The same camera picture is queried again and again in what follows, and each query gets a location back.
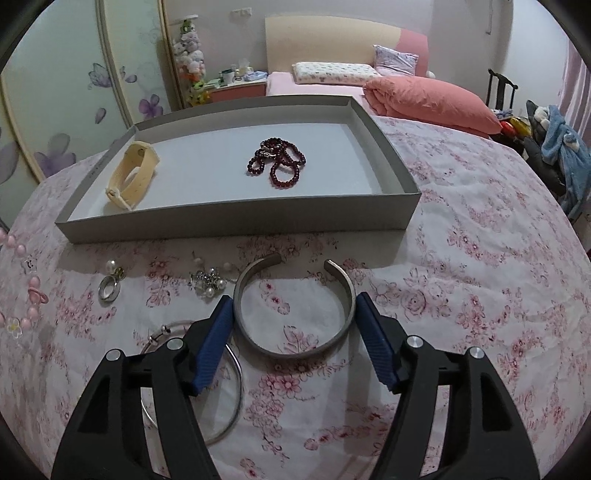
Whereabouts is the cream and pink headboard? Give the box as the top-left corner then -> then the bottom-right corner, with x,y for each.
264,16 -> 430,77

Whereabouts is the thin silver bangle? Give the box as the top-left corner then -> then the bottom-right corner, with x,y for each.
139,320 -> 244,446

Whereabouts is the blue plush garment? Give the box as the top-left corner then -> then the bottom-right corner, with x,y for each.
539,104 -> 591,219

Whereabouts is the cream wrist watch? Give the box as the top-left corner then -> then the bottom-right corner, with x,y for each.
105,141 -> 161,212

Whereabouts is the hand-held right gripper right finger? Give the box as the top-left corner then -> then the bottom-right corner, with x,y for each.
355,292 -> 541,480

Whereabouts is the wardrobe with purple flower doors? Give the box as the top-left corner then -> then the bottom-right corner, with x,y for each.
0,0 -> 186,232

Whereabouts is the red and yellow toy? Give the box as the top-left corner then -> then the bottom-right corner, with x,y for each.
500,117 -> 533,138

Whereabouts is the dark wooden chair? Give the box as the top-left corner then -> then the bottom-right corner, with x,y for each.
486,68 -> 519,112

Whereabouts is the dark red bead necklace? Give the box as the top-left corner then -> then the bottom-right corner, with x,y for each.
247,137 -> 307,187

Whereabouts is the plain pink bedsheet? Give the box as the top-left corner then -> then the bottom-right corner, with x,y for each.
266,71 -> 371,97

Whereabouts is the pink curtain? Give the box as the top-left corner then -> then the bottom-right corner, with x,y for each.
560,41 -> 591,121

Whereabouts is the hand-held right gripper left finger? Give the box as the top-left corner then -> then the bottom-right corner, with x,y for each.
51,295 -> 234,480

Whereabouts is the pink and white nightstand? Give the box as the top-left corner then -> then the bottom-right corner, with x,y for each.
203,76 -> 269,103

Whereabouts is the wide silver cuff bracelet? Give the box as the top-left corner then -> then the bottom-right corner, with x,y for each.
233,253 -> 357,360

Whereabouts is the silver ring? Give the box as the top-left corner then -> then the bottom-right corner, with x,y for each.
97,275 -> 122,304

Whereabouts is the white patterned pillow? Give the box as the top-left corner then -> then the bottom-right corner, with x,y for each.
291,61 -> 382,86

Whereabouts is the folded pink quilt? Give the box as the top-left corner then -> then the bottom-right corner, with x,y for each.
363,76 -> 502,136

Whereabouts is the pearl cluster brooch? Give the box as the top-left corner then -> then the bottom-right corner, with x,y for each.
188,262 -> 234,297

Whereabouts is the pink bead bracelet with charms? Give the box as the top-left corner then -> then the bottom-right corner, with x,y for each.
0,230 -> 48,341

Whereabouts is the stack of plush toys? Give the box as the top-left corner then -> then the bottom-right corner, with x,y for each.
172,16 -> 209,108

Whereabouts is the grey cardboard tray box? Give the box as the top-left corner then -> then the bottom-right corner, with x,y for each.
54,95 -> 422,244

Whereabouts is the purple patterned pillow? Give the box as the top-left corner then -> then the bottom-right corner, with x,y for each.
372,44 -> 420,77

